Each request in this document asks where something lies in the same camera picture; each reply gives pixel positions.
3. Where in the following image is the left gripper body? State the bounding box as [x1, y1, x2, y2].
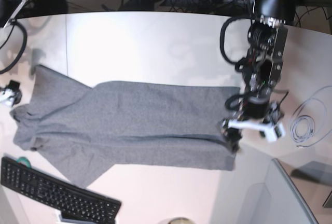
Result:
[220, 96, 284, 136]

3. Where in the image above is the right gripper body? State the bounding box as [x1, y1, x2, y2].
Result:
[1, 80, 22, 107]

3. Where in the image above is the grey t-shirt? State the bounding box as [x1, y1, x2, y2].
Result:
[10, 66, 240, 187]

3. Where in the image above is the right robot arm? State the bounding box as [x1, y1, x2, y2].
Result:
[1, 0, 28, 107]

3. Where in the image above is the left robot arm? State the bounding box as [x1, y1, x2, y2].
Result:
[219, 0, 297, 153]

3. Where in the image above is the green tape roll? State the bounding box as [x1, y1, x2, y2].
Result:
[16, 157, 31, 168]

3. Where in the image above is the grey monitor edge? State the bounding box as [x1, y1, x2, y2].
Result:
[264, 159, 317, 223]

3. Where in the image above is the round tan lid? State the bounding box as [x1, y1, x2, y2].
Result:
[167, 217, 195, 224]

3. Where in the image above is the black keyboard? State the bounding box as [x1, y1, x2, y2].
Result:
[1, 157, 121, 223]

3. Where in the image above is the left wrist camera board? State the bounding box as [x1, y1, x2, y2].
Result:
[263, 122, 286, 143]

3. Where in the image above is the coiled white cable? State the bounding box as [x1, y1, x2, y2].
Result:
[289, 85, 332, 149]

